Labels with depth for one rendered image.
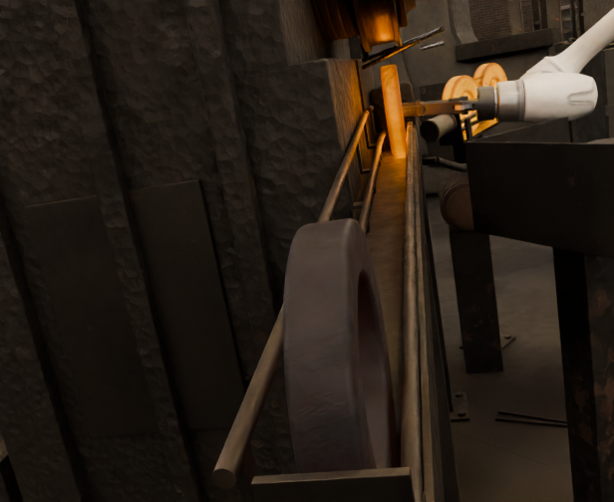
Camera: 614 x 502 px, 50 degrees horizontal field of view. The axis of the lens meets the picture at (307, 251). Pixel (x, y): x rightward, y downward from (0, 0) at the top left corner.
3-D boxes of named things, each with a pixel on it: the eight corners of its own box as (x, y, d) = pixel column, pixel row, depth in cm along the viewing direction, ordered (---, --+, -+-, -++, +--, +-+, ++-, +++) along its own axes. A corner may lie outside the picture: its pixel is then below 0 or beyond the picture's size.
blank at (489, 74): (466, 71, 184) (477, 70, 182) (493, 59, 194) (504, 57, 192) (476, 125, 189) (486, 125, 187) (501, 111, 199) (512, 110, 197)
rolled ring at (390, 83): (396, 64, 147) (381, 67, 147) (396, 64, 129) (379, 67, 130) (407, 146, 151) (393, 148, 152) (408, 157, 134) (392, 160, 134)
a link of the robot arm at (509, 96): (518, 120, 151) (491, 122, 152) (517, 79, 149) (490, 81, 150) (524, 124, 143) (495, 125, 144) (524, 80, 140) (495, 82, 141)
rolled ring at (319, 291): (362, 183, 45) (314, 190, 45) (333, 298, 28) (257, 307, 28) (400, 414, 51) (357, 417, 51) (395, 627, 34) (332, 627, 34)
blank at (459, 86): (437, 84, 174) (448, 83, 172) (466, 71, 184) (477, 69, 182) (447, 141, 179) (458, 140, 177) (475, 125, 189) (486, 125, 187)
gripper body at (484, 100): (496, 122, 144) (453, 125, 145) (492, 118, 152) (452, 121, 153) (496, 86, 142) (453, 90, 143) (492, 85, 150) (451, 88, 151)
